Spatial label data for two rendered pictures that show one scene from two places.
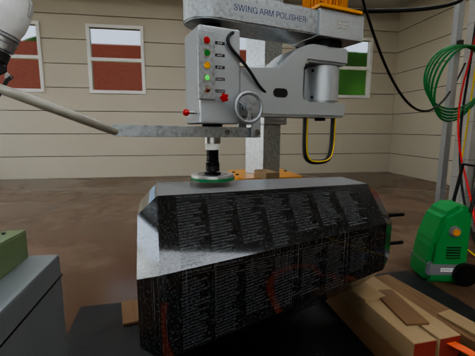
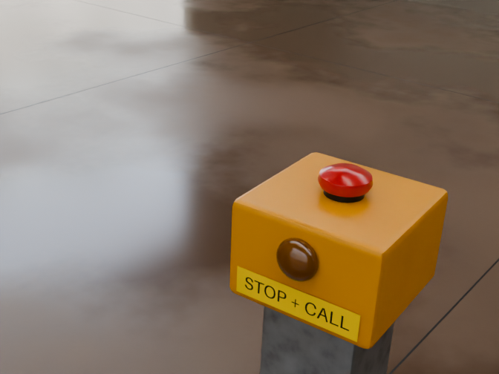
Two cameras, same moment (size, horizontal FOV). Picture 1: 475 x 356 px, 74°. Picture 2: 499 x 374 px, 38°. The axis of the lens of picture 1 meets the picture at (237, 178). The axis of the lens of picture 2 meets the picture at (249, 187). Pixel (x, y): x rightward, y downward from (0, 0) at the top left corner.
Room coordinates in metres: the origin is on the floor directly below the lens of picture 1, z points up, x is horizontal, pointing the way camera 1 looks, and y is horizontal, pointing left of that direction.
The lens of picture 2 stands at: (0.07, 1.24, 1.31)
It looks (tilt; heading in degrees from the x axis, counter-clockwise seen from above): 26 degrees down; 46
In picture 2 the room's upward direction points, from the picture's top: 3 degrees clockwise
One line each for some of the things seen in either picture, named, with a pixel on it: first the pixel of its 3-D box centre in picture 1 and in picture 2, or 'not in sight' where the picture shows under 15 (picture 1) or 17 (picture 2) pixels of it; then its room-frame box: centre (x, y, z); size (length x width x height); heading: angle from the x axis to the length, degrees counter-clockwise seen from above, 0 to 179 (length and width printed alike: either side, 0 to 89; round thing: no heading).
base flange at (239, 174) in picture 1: (262, 174); not in sight; (2.43, -0.19, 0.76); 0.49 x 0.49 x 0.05; 13
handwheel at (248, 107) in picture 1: (245, 107); not in sight; (1.50, -0.04, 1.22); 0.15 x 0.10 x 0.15; 115
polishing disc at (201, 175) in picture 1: (212, 174); not in sight; (1.56, 0.12, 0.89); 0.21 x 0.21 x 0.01
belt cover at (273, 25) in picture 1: (275, 27); not in sight; (1.71, -0.19, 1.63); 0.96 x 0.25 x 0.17; 115
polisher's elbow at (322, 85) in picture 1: (321, 85); not in sight; (1.84, -0.47, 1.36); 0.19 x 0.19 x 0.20
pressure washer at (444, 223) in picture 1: (444, 221); not in sight; (2.29, -1.56, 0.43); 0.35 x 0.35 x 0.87; 88
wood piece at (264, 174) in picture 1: (266, 174); not in sight; (2.17, -0.20, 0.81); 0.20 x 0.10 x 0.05; 21
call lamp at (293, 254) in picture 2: not in sight; (297, 260); (0.38, 1.52, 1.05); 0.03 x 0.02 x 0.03; 103
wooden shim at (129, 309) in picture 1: (131, 311); not in sight; (1.76, 0.65, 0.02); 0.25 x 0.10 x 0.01; 22
